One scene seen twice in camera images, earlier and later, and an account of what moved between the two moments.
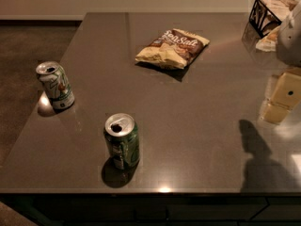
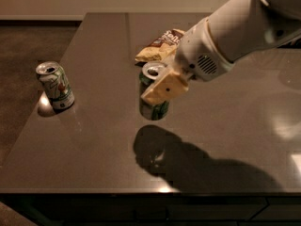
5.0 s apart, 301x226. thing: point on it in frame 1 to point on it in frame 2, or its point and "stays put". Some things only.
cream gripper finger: [286, 94] to [167, 88]
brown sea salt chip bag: [174, 47] stays put
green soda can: [122, 137] to [150, 110]
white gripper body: [290, 42] to [197, 52]
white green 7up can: [56, 84] stays put
